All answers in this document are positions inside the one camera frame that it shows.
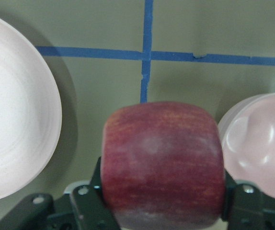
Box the pink bowl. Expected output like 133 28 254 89
218 93 275 198

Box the red apple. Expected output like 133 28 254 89
101 102 225 230

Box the pink plate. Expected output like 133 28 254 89
0 19 62 199

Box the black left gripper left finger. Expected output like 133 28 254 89
70 158 121 230

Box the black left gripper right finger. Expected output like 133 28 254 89
221 171 271 230

